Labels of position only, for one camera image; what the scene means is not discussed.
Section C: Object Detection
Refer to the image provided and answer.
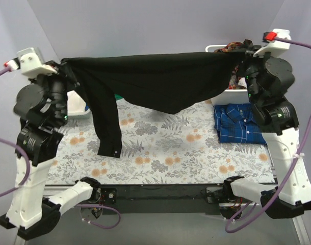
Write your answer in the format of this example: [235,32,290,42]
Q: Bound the floral table cloth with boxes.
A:
[47,100,275,185]

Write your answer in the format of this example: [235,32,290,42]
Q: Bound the black long sleeve shirt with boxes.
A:
[61,52,245,158]

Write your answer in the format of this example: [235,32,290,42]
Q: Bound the aluminium frame rail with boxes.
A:
[13,184,311,245]

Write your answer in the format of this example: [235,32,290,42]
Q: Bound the light grey laundry basket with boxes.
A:
[67,102,91,119]

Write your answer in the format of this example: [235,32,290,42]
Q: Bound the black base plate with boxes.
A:
[101,184,240,214]

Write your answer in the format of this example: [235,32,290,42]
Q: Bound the purple cable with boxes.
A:
[224,38,311,233]
[0,63,121,229]

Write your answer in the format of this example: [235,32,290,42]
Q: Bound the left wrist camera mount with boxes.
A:
[4,47,57,79]

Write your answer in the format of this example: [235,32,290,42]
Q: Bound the green t-shirt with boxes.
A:
[115,94,123,100]

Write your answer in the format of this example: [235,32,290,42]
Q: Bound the red plaid shirt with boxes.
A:
[213,39,261,89]

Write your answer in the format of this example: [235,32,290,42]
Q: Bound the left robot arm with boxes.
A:
[0,59,101,240]

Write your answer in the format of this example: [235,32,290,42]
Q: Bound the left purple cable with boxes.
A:
[0,63,121,229]

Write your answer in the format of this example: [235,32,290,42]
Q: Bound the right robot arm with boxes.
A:
[222,51,311,219]

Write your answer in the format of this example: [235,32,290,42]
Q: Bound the blue plaid folded shirt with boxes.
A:
[214,104,266,145]

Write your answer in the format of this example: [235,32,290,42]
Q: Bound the white garment in bin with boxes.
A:
[235,77,247,89]

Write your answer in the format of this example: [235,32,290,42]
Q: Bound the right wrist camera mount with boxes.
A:
[253,29,291,57]

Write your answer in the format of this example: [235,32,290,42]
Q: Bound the white plastic bin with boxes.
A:
[204,44,253,105]

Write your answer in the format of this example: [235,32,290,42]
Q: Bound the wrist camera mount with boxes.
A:
[253,29,291,57]
[4,47,57,79]

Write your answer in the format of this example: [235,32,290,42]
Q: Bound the white folded garment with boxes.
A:
[67,91,85,104]

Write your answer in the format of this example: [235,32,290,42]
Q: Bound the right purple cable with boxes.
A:
[224,38,311,233]

